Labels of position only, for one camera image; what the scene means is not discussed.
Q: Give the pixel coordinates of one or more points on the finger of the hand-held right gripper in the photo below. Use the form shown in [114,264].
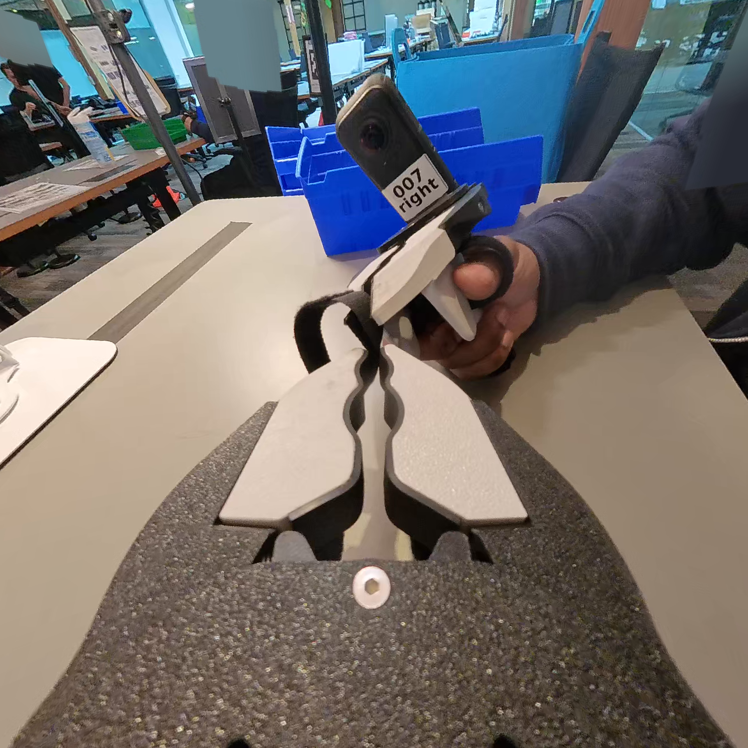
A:
[409,275]
[450,310]

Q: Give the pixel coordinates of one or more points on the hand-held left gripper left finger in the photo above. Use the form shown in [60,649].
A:
[286,462]

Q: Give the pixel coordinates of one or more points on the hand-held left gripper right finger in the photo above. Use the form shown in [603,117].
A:
[456,462]

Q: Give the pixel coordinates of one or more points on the person's right hand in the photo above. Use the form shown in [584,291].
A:
[503,333]

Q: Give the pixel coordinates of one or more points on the blue plastic bins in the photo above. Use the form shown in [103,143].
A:
[491,88]

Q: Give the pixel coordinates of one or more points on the black table mat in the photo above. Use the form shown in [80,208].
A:
[164,286]

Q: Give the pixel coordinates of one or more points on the black office chair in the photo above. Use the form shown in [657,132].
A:
[608,105]

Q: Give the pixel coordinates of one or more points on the green plastic bin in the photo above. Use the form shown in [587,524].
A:
[152,134]

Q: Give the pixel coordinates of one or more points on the clear plastic water bottle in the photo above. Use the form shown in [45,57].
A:
[91,134]

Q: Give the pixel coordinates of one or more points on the wooden work table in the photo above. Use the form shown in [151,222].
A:
[70,193]

